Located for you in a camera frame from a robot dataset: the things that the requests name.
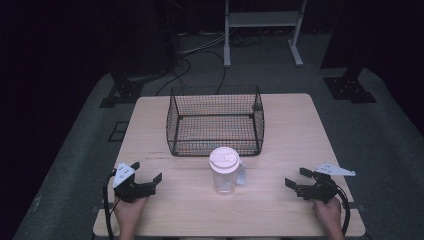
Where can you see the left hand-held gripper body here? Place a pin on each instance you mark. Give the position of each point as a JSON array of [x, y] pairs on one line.
[[128, 186]]

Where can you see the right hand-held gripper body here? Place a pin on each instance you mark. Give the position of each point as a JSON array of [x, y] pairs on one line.
[[321, 186]]

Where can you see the clear plastic cup white lid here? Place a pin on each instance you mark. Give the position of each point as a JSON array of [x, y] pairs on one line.
[[226, 170]]

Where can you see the person's left hand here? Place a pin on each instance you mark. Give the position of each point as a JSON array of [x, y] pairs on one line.
[[128, 211]]

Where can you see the person's right hand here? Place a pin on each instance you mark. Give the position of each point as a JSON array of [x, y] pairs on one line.
[[328, 213]]

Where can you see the black stand base plate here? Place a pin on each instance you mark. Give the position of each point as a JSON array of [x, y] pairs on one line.
[[121, 91], [348, 88]]

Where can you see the white metal stand frame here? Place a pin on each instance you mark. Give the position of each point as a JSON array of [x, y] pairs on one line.
[[263, 30]]

